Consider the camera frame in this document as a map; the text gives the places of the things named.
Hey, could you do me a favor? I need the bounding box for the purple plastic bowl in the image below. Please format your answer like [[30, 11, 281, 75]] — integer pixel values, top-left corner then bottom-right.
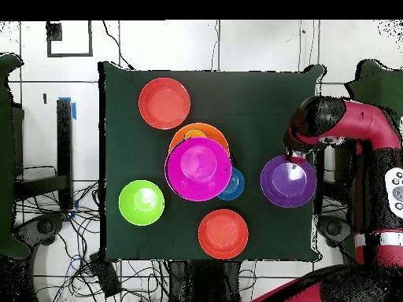
[[260, 154, 318, 208]]

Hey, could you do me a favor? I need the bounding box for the orange plastic bowl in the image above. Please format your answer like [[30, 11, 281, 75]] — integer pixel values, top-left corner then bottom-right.
[[168, 122, 231, 158]]

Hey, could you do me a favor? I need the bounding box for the pink plastic bowl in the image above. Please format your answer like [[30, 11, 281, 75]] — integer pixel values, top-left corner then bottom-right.
[[164, 136, 233, 202]]

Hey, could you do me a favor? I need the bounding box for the red plastic bowl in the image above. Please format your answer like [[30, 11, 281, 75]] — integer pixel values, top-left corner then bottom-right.
[[138, 77, 192, 131], [198, 208, 250, 260]]

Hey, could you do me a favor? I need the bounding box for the blue plastic bowl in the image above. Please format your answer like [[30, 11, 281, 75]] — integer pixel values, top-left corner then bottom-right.
[[216, 167, 246, 201]]

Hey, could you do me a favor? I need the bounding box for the black rounded floor machine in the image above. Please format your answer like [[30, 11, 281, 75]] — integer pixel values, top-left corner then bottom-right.
[[12, 212, 68, 252], [317, 215, 353, 249]]

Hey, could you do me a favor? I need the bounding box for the neighbouring green cloth table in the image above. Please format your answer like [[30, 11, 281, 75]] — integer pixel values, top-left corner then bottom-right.
[[344, 59, 403, 120], [0, 53, 31, 260]]

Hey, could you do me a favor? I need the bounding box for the green plastic bowl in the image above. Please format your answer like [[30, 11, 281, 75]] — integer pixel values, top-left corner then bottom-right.
[[118, 179, 165, 227]]

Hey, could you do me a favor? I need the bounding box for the dark green table cloth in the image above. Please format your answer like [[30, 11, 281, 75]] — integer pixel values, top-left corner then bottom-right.
[[98, 61, 327, 263]]

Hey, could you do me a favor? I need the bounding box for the black power adapter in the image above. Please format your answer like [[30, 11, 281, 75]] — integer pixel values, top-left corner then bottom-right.
[[89, 252, 123, 298]]

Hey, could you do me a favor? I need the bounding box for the blue tape strip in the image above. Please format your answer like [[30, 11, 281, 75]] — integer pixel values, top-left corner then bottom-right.
[[57, 96, 77, 120]]

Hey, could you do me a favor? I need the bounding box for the black metal stand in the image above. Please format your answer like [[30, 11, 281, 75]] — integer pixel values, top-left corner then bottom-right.
[[13, 98, 75, 212]]

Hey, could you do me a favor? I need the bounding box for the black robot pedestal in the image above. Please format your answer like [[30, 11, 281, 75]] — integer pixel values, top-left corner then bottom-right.
[[166, 260, 243, 302]]

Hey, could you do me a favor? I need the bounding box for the black floor cable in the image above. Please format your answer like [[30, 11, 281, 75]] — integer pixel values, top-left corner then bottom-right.
[[101, 20, 135, 71]]

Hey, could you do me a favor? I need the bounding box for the blue cable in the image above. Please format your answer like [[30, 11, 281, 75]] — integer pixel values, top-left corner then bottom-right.
[[67, 252, 84, 273]]

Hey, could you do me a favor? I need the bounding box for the tangle of black cables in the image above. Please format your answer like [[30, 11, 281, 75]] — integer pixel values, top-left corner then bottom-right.
[[13, 164, 169, 302]]

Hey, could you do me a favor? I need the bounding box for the black square floor frame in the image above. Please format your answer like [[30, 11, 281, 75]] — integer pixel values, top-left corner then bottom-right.
[[46, 20, 94, 58]]

